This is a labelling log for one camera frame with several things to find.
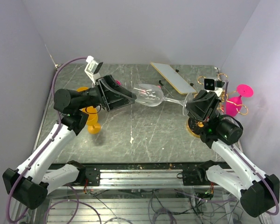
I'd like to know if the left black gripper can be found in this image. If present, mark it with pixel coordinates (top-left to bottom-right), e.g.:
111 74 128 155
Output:
76 74 138 112

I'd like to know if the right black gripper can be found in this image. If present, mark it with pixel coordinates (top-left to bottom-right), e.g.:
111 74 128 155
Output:
183 90 224 129

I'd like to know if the orange wine glass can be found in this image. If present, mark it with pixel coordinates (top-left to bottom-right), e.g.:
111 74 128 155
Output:
82 106 101 134
77 86 89 92

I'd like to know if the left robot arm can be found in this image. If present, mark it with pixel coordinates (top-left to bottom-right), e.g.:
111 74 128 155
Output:
3 75 137 210

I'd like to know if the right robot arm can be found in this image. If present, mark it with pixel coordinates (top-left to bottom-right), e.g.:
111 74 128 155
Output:
182 90 280 217

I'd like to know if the yellow framed tilted mirror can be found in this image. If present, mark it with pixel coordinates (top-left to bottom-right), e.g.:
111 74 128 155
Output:
150 62 196 95

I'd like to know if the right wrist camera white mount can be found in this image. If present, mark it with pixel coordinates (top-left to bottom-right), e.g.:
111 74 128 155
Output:
203 78 225 91

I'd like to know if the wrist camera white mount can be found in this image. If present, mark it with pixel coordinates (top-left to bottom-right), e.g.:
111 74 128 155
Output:
203 78 225 91
84 56 103 83

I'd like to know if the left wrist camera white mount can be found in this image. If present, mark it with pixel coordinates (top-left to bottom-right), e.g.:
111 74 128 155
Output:
84 56 103 83

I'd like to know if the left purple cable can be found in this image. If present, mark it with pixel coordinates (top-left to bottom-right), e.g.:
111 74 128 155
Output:
5 56 88 223

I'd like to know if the aluminium rail frame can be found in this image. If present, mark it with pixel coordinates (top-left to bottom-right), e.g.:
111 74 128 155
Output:
16 163 259 189

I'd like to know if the floor cable bundle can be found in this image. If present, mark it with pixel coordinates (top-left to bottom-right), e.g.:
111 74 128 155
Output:
44 186 248 224

